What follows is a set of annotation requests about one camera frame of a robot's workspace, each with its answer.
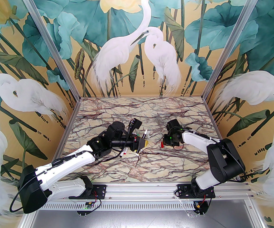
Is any aluminium front rail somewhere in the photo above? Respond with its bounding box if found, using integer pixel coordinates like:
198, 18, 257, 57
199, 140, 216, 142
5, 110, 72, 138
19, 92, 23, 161
44, 184, 250, 200

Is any grey metal base panel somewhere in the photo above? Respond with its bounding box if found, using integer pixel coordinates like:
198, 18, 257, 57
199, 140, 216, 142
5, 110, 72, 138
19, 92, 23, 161
20, 209, 263, 228

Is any perforated metal strip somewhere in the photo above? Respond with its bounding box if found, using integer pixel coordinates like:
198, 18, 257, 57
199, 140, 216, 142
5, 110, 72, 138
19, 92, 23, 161
32, 203, 197, 211

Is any aluminium frame post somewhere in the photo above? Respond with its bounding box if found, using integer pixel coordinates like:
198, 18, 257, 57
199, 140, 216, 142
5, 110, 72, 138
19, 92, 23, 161
202, 0, 265, 101
16, 0, 81, 99

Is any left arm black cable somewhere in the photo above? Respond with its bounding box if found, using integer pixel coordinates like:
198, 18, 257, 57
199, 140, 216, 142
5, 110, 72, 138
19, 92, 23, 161
9, 172, 42, 214

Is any black mounting plate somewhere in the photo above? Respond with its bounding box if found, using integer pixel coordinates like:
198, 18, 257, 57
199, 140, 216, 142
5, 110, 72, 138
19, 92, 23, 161
68, 184, 107, 200
177, 184, 216, 199

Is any aluminium table side rail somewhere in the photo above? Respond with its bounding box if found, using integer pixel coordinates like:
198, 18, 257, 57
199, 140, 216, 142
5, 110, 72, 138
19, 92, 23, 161
203, 98, 224, 141
53, 98, 81, 162

